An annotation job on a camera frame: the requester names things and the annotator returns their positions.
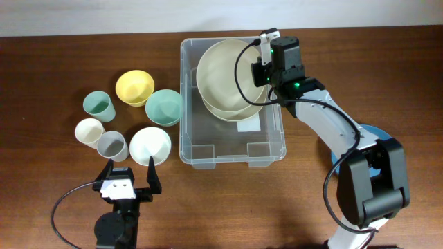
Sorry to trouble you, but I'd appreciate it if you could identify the white small bowl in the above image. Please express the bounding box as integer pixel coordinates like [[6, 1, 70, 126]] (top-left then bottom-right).
[[129, 127, 172, 166]]

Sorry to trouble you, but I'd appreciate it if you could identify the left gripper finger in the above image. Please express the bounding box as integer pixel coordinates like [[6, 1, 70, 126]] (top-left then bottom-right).
[[147, 156, 162, 190], [96, 159, 114, 181]]

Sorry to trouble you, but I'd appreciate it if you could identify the beige bowl plate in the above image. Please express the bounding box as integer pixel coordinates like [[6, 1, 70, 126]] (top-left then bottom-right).
[[197, 39, 264, 111]]

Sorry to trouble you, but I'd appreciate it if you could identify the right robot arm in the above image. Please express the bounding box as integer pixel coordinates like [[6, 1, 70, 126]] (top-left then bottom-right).
[[251, 34, 410, 248]]

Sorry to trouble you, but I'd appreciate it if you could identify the grey cup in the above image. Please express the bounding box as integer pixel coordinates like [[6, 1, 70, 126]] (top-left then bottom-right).
[[97, 131, 129, 162]]

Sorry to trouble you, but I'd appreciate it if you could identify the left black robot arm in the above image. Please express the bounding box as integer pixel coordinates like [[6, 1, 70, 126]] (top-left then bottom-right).
[[92, 157, 162, 248]]

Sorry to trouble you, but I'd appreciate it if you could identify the blue plate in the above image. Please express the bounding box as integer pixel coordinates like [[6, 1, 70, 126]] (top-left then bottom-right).
[[331, 124, 392, 164]]

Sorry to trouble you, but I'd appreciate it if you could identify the yellow small bowl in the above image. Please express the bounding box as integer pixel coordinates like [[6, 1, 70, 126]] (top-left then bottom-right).
[[115, 70, 155, 107]]

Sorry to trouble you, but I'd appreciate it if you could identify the cream plate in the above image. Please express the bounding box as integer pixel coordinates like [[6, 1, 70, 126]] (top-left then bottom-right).
[[199, 85, 263, 122]]

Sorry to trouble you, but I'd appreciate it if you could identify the right black cable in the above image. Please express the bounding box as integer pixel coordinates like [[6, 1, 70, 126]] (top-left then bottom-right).
[[233, 38, 378, 235]]

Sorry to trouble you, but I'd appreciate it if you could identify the black cable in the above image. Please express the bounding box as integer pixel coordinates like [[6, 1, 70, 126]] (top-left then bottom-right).
[[233, 38, 378, 235], [51, 181, 101, 249]]

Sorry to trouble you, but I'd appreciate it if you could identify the white label in bin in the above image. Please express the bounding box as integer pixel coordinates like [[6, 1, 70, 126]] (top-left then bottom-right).
[[237, 113, 261, 132]]

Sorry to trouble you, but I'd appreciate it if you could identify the clear plastic storage bin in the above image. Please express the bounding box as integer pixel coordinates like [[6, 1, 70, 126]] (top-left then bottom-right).
[[179, 37, 287, 169]]

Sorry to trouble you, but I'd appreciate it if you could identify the green cup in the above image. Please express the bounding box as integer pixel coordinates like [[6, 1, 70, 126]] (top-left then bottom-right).
[[83, 91, 116, 122]]

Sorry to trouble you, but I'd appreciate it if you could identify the green small bowl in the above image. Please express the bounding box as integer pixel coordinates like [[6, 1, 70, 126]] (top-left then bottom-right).
[[145, 89, 182, 127]]

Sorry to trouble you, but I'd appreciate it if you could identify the left black cable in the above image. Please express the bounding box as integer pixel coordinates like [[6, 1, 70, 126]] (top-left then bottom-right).
[[51, 181, 101, 249]]

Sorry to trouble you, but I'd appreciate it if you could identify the cream cup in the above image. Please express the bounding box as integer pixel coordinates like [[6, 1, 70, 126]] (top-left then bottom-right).
[[75, 118, 105, 149]]

